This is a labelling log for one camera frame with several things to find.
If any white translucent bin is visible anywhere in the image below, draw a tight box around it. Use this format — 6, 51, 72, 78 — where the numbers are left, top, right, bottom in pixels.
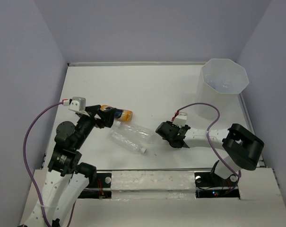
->
194, 59, 249, 120

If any clear bottle white cap lower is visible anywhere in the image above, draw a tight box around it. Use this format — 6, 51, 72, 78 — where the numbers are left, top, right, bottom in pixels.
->
109, 130, 147, 154

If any orange juice bottle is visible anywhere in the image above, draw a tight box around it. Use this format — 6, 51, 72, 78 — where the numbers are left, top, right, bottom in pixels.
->
101, 105, 133, 122

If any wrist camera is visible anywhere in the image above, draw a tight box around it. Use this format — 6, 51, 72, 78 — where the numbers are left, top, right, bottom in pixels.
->
172, 112, 187, 128
69, 96, 86, 112

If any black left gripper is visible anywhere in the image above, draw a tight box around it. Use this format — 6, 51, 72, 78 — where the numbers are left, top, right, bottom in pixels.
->
75, 104, 117, 148

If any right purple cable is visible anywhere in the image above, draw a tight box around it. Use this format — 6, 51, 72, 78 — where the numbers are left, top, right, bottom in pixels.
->
172, 102, 242, 197

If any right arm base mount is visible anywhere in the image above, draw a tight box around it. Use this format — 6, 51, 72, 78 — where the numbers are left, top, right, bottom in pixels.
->
195, 161, 240, 199

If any clear bottle white cap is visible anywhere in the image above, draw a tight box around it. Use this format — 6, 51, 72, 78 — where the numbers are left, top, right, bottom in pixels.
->
113, 121, 155, 144
109, 130, 147, 154

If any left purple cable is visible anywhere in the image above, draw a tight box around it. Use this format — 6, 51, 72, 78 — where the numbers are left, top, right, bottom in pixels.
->
23, 99, 69, 227

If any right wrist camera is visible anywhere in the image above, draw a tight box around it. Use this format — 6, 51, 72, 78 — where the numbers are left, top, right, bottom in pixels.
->
172, 112, 187, 128

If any purple cable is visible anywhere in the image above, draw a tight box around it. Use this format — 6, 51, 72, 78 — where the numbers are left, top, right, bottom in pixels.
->
23, 99, 69, 227
172, 102, 242, 197

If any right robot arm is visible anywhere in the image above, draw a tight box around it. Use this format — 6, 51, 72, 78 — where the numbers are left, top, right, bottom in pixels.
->
156, 121, 264, 185

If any clear bottle white cap upper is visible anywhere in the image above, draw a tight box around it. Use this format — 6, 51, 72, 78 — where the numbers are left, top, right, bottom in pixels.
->
113, 121, 155, 144

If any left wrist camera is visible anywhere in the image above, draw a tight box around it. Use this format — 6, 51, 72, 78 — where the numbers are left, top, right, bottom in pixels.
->
69, 96, 86, 112

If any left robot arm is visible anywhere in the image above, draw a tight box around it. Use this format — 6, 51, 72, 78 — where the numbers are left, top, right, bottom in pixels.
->
23, 100, 116, 227

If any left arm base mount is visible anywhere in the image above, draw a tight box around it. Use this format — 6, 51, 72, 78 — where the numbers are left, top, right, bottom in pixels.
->
78, 172, 112, 199

